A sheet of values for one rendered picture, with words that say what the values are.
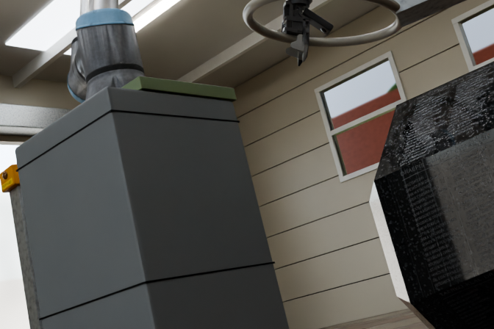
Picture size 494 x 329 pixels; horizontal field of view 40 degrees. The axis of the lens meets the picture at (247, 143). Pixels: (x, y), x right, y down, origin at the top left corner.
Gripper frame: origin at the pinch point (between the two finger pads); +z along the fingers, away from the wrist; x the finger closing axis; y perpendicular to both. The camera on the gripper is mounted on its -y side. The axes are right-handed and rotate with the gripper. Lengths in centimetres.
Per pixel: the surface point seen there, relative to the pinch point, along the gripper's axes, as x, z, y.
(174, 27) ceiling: -602, -206, 16
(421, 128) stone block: 39, 28, -25
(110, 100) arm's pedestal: 70, 34, 59
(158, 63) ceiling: -704, -186, 30
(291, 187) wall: -776, -31, -182
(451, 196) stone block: 53, 48, -26
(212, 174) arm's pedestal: 57, 46, 35
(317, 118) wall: -728, -130, -206
